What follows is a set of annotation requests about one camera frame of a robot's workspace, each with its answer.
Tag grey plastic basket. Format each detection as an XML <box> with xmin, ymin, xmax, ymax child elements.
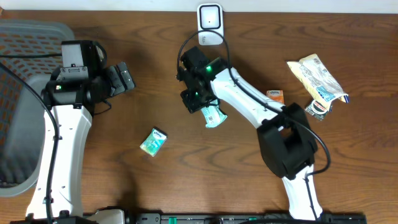
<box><xmin>1</xmin><ymin>19</ymin><xmax>75</xmax><ymax>197</ymax></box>

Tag teal wet-wipe packet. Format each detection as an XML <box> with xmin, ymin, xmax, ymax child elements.
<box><xmin>201</xmin><ymin>100</ymin><xmax>228</xmax><ymax>128</ymax></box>

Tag large yellow snack bag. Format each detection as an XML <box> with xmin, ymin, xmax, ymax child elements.
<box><xmin>287</xmin><ymin>54</ymin><xmax>349</xmax><ymax>111</ymax></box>

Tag orange tissue packet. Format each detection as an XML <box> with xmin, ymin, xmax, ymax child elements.
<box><xmin>266</xmin><ymin>90</ymin><xmax>285</xmax><ymax>104</ymax></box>

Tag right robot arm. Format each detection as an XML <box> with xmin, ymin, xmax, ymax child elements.
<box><xmin>176</xmin><ymin>47</ymin><xmax>323</xmax><ymax>220</ymax></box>

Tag black mounting rail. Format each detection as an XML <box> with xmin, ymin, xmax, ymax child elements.
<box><xmin>82</xmin><ymin>212</ymin><xmax>368</xmax><ymax>224</ymax></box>

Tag white barcode scanner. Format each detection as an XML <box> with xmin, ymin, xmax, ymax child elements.
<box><xmin>197</xmin><ymin>3</ymin><xmax>224</xmax><ymax>45</ymax></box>

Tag green Kleenex tissue packet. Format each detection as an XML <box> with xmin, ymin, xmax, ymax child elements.
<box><xmin>140</xmin><ymin>128</ymin><xmax>167</xmax><ymax>157</ymax></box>

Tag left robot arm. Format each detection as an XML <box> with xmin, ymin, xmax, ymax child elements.
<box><xmin>22</xmin><ymin>40</ymin><xmax>136</xmax><ymax>224</ymax></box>

